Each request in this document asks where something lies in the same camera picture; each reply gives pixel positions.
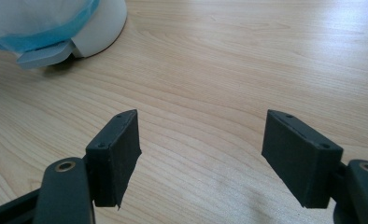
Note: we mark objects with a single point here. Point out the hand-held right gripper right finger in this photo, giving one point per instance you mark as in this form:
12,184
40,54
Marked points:
300,158

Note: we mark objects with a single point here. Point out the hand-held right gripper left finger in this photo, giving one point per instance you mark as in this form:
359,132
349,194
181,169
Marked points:
113,155

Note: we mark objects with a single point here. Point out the white pedal bin grey lid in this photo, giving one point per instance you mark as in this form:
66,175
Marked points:
104,28

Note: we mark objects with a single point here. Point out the translucent plastic bag liner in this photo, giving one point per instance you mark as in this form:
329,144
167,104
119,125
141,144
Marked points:
32,18

